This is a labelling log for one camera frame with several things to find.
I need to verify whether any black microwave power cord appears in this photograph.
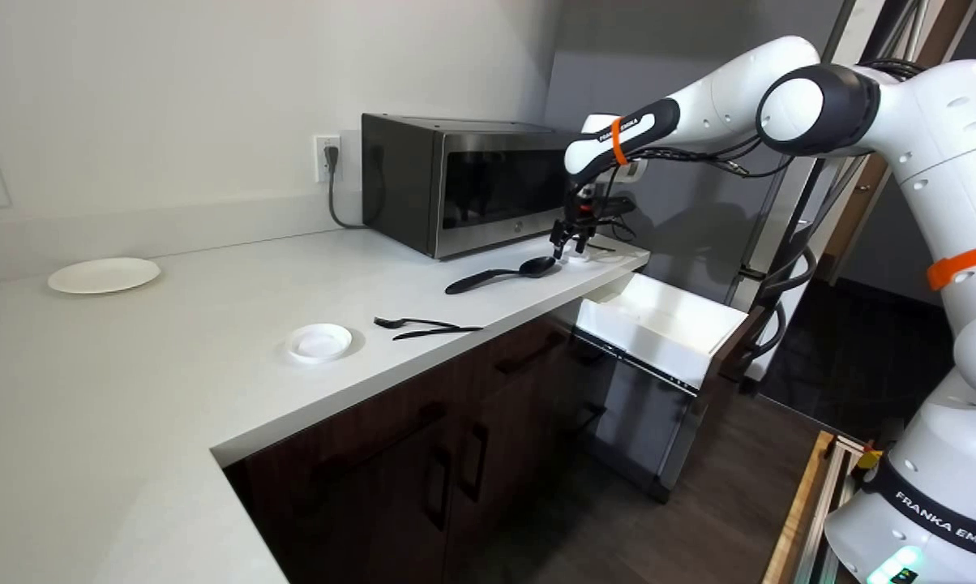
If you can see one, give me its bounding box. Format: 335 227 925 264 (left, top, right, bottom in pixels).
323 143 371 234

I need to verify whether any black plastic knife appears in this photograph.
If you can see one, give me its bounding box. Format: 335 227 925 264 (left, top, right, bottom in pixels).
391 325 488 345

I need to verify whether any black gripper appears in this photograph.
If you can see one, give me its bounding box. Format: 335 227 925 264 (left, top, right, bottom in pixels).
548 186 622 260

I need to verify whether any wooden robot cart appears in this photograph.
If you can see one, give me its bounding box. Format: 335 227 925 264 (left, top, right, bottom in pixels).
760 429 888 584

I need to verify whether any dark wood cabinet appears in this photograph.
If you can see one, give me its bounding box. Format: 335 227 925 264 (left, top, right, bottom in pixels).
221 309 619 584

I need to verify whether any stainless steel microwave oven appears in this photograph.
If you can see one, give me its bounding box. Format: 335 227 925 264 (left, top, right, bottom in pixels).
357 111 609 264

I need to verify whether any black plastic ladle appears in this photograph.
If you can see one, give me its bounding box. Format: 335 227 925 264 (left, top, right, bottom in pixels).
440 253 564 298

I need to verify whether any black cabinet door handle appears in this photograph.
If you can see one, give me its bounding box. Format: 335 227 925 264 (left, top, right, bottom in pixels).
461 417 494 506
426 440 457 531

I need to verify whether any black plastic fork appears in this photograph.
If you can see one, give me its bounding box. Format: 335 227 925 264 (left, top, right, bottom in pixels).
373 311 472 331

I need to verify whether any white drawer insert tray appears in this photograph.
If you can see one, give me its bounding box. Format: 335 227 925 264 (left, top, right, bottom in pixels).
572 272 753 391

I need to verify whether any white round plate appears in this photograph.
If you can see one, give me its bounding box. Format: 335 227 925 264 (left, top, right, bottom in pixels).
45 253 167 298

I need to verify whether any stainless steel refrigerator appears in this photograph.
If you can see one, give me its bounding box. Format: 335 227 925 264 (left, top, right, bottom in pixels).
540 0 855 319

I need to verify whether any white wall outlet with plug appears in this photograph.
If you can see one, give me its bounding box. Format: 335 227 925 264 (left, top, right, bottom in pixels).
312 130 347 187

